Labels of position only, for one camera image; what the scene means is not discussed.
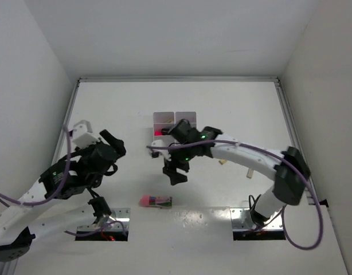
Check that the grey white eraser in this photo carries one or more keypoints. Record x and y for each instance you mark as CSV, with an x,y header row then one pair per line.
x,y
250,173

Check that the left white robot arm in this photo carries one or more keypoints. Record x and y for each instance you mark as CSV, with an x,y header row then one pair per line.
x,y
19,224

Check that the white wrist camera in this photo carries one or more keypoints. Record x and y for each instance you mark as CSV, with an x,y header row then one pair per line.
x,y
82,135
159,148

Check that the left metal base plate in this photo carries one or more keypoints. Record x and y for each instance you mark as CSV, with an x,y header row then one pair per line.
x,y
118,221

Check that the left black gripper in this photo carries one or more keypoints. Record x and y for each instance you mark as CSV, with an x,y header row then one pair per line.
x,y
108,136

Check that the right white compartment organizer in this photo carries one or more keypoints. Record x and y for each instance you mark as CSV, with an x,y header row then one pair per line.
x,y
190,116

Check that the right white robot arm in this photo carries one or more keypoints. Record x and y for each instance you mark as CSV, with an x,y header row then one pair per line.
x,y
287,169

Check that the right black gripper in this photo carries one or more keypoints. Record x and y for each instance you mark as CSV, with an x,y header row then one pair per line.
x,y
170,169

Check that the left white compartment organizer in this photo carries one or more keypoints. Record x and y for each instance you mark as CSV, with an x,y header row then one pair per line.
x,y
168,139

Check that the white compartment organizer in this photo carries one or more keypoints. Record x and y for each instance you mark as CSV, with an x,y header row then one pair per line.
x,y
168,139
190,116

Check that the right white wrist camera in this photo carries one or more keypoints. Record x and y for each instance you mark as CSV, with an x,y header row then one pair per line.
x,y
159,148

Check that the pink lid clip jar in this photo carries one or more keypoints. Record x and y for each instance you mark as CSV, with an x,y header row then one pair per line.
x,y
155,201

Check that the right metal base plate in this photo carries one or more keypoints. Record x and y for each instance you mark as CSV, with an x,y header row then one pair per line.
x,y
241,221

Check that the metal base plate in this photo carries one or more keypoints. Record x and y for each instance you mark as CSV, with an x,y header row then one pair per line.
x,y
118,221
241,221

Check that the green cap black highlighter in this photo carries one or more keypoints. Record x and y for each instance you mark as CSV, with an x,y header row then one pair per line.
x,y
165,131

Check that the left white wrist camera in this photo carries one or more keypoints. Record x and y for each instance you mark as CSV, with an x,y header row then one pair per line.
x,y
82,135

